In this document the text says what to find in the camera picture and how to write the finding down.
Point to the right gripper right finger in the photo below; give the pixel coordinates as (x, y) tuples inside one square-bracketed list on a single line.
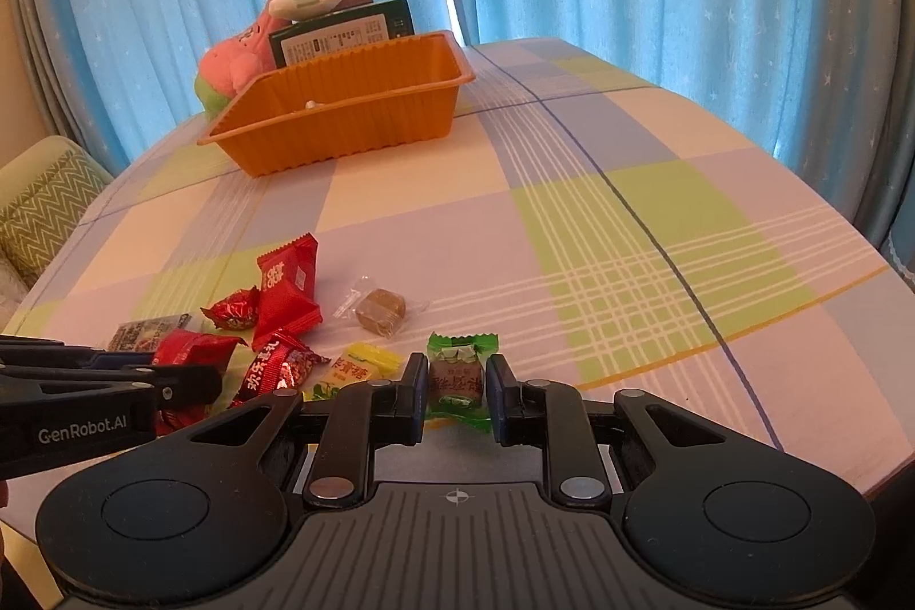
[(551, 417)]

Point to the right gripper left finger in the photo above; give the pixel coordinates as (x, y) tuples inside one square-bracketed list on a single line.
[(360, 420)]

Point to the yellow green candy packet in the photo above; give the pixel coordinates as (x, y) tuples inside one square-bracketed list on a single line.
[(360, 362)]

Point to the green hawthorn candy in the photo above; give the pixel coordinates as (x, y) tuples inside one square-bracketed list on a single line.
[(457, 378)]

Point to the red text snack packet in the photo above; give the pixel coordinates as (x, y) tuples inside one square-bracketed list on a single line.
[(283, 362)]

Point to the grey nut snack packet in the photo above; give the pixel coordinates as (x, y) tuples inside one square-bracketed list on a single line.
[(145, 335)]

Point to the clear brown candy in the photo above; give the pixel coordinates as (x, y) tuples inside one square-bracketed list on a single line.
[(377, 309)]

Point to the small red candy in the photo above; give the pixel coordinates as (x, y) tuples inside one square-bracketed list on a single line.
[(237, 312)]

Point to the red double-happiness candy packet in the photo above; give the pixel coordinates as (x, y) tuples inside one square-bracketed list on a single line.
[(288, 301)]

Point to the green chevron cushion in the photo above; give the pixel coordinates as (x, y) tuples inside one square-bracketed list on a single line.
[(43, 209)]

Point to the plaid tablecloth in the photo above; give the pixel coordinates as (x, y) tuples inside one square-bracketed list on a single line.
[(609, 233)]

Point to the cream sofa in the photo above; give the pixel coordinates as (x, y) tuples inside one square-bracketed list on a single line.
[(29, 159)]

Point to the orange plastic tray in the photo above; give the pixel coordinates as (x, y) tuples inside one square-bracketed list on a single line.
[(361, 99)]

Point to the pink starfish plush toy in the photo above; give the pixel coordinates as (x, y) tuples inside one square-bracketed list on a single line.
[(226, 69)]

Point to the dark green tea box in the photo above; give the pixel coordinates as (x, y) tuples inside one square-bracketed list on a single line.
[(341, 30)]

